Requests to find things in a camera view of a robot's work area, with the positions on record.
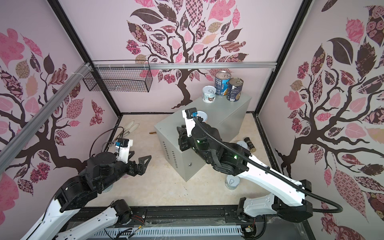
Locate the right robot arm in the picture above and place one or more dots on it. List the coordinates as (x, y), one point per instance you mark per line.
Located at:
(289, 199)

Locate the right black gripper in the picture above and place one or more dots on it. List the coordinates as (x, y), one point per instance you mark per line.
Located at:
(183, 137)

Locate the light blue white-lid can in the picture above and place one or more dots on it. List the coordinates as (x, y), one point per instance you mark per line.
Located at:
(232, 182)

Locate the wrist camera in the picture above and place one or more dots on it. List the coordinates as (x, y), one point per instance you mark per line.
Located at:
(189, 115)
(122, 149)

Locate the blue label tin can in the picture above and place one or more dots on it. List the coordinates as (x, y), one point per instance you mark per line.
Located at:
(222, 79)

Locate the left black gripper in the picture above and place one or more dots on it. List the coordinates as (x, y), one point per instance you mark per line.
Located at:
(142, 166)

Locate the grey metal cabinet box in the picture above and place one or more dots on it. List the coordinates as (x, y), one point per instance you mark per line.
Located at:
(223, 115)

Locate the orange label white-lid can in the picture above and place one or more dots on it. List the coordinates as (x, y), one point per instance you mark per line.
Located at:
(202, 116)

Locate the dark spice jar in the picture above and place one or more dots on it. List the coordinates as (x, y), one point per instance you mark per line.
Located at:
(250, 144)

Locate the dark grey tin can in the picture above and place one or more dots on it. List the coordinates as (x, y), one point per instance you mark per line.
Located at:
(235, 86)

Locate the pink small white-lid can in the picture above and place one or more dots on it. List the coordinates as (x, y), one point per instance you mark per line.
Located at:
(243, 144)

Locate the aluminium diagonal rail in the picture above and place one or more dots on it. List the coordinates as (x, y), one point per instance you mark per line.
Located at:
(12, 149)

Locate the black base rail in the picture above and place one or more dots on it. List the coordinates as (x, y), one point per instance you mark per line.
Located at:
(267, 227)

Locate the teal label white-lid can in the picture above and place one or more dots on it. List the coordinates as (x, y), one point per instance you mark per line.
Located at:
(209, 94)

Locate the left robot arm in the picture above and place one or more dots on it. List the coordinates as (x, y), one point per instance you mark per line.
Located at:
(101, 172)

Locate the white slotted cable duct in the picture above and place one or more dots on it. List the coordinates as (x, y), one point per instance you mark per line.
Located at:
(162, 233)

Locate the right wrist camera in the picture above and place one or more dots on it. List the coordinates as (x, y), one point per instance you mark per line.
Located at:
(189, 115)

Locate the aluminium horizontal rail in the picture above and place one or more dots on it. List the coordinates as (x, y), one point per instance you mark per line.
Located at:
(170, 66)

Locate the black wire basket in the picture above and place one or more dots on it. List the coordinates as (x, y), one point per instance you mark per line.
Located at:
(127, 76)

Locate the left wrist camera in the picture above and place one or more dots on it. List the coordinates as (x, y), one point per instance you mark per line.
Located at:
(122, 149)

